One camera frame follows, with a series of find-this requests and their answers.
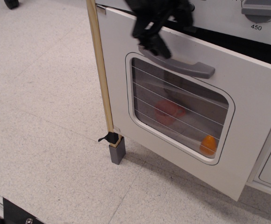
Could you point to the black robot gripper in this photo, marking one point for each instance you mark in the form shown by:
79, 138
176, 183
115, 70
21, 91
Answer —
151, 15

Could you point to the grey oven door handle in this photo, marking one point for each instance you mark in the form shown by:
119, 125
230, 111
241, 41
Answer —
198, 70

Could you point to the white toy oven door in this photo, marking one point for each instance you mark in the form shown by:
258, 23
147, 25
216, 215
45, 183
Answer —
207, 109

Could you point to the grey round push button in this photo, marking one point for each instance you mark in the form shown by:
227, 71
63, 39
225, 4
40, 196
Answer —
192, 5

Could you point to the red toy cup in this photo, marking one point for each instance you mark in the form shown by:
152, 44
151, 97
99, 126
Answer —
167, 112

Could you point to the grey temperature dial knob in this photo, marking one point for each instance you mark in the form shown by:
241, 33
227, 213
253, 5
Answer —
257, 11

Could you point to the white toy kitchen cabinet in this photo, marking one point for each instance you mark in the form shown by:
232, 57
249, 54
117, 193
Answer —
219, 22

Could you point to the black tape piece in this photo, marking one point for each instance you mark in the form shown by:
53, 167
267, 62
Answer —
110, 138

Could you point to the black caster wheel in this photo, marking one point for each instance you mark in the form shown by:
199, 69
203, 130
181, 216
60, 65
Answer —
11, 4

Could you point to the metal door hinge bracket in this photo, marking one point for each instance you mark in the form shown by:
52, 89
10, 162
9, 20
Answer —
101, 9

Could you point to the light wooden side post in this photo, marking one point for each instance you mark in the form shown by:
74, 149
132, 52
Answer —
94, 25

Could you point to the black metal base plate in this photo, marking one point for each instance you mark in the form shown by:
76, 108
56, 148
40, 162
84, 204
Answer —
13, 214

